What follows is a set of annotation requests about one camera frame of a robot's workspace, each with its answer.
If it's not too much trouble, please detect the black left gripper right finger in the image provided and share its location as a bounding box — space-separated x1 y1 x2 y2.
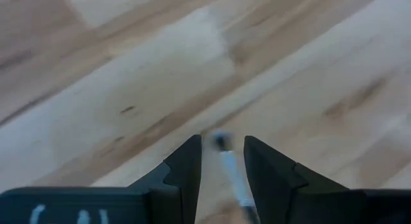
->
243 135 411 224

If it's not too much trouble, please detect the thin black makeup brush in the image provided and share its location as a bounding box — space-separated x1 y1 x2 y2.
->
210 130 261 224

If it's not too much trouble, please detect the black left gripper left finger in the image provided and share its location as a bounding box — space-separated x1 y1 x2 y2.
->
0 134 202 224

